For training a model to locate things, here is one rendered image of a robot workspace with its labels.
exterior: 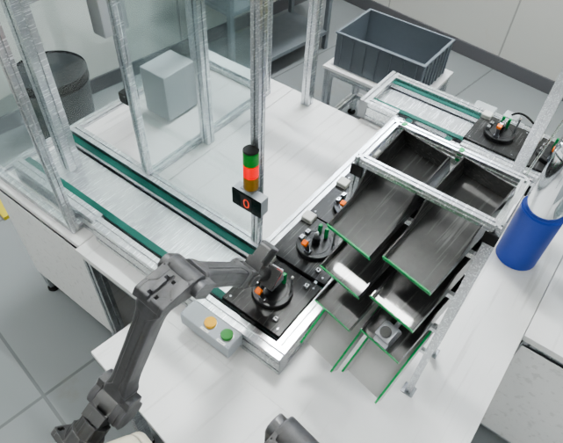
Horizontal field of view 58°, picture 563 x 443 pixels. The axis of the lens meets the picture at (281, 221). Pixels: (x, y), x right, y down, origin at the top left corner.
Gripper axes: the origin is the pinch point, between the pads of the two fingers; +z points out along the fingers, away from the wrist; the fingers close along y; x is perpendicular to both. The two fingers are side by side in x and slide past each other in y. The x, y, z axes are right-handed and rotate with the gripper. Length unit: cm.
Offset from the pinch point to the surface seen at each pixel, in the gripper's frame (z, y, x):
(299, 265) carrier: 17.7, -0.9, -4.2
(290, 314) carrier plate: 5.5, -10.1, 9.4
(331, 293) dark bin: -12.5, -22.5, -6.7
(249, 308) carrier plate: 1.4, 1.8, 14.3
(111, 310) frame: 32, 69, 60
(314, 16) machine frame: 51, 60, -97
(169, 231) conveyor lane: 13, 49, 11
